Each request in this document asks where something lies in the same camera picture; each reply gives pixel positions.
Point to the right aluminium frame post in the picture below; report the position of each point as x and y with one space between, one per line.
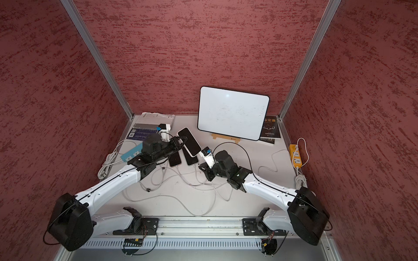
317 38

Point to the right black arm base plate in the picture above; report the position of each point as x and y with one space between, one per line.
255 227

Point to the white board with black frame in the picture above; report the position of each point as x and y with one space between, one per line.
232 113

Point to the yellow power strip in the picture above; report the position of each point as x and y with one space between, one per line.
295 156

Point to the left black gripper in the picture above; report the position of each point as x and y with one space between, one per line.
176 143

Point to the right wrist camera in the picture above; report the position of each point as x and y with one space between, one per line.
207 155

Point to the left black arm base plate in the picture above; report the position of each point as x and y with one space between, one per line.
140 225

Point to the teal power strip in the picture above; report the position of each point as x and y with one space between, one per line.
132 153

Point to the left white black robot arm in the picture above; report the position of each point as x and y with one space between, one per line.
74 220

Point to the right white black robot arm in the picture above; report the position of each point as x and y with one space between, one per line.
303 213

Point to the dark blue booklet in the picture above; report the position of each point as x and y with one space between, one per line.
140 134

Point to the aluminium frame post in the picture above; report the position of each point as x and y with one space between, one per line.
86 36
317 38

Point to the left aluminium frame post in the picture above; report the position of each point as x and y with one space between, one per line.
86 36

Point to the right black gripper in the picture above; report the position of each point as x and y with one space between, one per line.
207 171

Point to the black book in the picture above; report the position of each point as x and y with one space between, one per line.
270 130

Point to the aluminium front rail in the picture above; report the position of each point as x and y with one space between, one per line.
194 227

